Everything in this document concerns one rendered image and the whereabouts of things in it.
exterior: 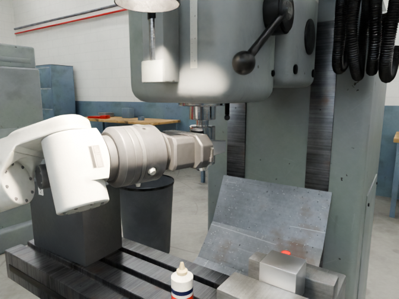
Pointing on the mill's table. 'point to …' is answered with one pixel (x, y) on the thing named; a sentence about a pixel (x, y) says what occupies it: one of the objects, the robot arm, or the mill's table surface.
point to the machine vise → (331, 279)
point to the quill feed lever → (275, 15)
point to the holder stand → (77, 228)
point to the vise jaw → (251, 289)
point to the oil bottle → (181, 283)
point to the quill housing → (209, 54)
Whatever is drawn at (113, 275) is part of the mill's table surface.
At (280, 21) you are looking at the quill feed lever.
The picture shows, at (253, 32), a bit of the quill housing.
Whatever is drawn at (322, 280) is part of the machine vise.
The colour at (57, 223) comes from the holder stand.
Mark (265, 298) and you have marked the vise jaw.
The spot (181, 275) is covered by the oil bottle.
